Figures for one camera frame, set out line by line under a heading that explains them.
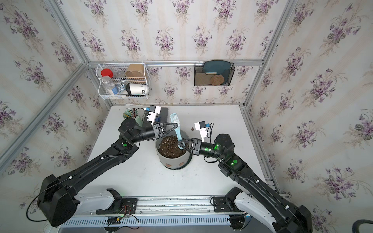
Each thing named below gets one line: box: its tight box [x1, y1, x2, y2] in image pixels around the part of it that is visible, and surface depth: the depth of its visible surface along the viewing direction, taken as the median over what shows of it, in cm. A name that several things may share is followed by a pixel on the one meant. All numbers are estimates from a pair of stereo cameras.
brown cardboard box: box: [125, 63, 145, 78], surface depth 92 cm
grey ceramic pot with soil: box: [155, 129, 191, 169], surface depth 84 cm
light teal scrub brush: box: [169, 112, 186, 150], surface depth 64 cm
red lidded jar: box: [101, 68, 114, 79], surface depth 94 cm
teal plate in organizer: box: [203, 60, 231, 85], surface depth 95 cm
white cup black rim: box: [126, 82, 148, 95], surface depth 95 cm
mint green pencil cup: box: [122, 107, 144, 127], surface depth 100 cm
